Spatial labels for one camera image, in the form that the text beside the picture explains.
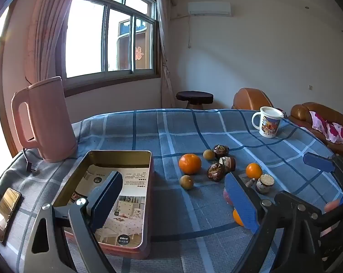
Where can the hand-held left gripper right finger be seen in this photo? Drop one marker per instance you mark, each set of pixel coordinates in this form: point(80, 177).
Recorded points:
point(242, 202)

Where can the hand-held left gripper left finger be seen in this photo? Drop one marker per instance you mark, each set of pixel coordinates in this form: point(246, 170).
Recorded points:
point(106, 199)

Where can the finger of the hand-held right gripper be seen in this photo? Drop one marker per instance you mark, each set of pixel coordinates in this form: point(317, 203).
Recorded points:
point(336, 224)
point(318, 161)

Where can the small orange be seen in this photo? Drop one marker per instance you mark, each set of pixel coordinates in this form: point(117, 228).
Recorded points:
point(254, 170)
point(237, 218)

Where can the pink peach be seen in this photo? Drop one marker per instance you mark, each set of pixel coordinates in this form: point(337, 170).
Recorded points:
point(333, 205)

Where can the gold metal tin box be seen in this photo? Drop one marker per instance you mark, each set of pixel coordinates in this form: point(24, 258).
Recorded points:
point(117, 159)

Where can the brown longan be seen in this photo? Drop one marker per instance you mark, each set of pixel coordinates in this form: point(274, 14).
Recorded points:
point(208, 154)
point(186, 182)

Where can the large orange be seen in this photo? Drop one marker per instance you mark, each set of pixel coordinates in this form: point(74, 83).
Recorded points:
point(190, 163)

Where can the printed paper leaflet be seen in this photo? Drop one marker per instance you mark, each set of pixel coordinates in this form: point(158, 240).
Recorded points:
point(131, 204)

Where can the pink floral cloth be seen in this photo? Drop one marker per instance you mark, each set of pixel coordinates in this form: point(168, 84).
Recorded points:
point(330, 129)

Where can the brown leather sofa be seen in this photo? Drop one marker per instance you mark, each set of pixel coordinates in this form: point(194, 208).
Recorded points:
point(325, 111)

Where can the white cartoon mug with lid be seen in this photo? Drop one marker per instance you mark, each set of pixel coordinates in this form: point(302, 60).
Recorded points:
point(269, 126)

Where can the blue plaid tablecloth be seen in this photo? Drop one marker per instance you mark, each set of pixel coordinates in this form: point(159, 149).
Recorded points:
point(174, 136)

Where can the pink electric kettle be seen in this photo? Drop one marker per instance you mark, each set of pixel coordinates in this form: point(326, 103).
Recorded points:
point(52, 119)

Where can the black smartphone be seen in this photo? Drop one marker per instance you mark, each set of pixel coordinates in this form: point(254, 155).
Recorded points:
point(5, 213)

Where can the round dark stool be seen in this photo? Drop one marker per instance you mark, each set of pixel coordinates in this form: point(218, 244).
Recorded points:
point(194, 95)

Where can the red paper window decoration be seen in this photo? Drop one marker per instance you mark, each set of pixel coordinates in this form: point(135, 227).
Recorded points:
point(138, 53)

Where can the narrow pink curtain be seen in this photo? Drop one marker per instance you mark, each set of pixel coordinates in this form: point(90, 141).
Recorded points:
point(164, 48)

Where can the sliding glass window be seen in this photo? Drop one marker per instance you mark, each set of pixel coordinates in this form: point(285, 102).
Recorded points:
point(86, 34)

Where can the wide pink curtain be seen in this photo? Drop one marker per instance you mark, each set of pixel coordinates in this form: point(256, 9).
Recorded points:
point(46, 34)

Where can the white air conditioner pipe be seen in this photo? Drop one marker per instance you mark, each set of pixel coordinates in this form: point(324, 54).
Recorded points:
point(189, 34)

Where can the white air conditioner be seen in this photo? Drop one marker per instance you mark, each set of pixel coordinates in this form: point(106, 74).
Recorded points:
point(210, 8)

